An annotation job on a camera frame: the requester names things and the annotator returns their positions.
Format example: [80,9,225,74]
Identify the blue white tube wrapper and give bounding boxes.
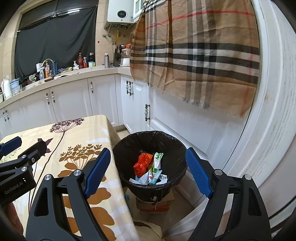
[150,170,162,185]

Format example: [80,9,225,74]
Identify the white paper packet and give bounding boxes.
[129,172,149,185]

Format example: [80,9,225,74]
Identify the white kitchen cabinets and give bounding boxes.
[1,67,248,168]

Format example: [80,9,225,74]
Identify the chrome kitchen faucet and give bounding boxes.
[42,58,57,76]

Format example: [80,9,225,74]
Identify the black trash bin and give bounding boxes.
[113,131,188,202]

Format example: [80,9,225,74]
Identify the floral beige tablecloth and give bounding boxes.
[0,114,163,241]

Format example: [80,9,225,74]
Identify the clear plastic container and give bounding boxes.
[10,78,21,95]

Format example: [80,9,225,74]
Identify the white blue detergent bottle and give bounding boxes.
[39,67,45,80]

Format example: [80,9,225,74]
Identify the orange dish soap bottle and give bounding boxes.
[45,61,50,78]

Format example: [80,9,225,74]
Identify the cardboard box under bin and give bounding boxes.
[136,190,175,213]

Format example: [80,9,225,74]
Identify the red cap cola bottle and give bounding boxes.
[78,52,84,69]

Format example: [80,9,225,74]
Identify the dark soy sauce bottle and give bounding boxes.
[88,52,95,67]

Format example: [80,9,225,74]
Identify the red plastic bag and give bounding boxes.
[133,153,154,177]

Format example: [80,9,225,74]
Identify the white green snack wrapper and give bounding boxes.
[152,153,164,173]

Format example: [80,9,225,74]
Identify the black window curtain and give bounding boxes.
[14,7,97,79]

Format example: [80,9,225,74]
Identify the steel thermos bottle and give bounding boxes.
[104,53,109,68]

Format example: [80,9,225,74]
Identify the black knife block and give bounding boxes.
[113,45,122,67]

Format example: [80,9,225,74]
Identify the white blender orange lid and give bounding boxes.
[120,43,132,67]

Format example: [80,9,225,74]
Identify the plaid beige scarf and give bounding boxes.
[130,1,260,116]

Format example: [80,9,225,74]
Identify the white wall water heater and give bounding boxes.
[104,0,134,29]

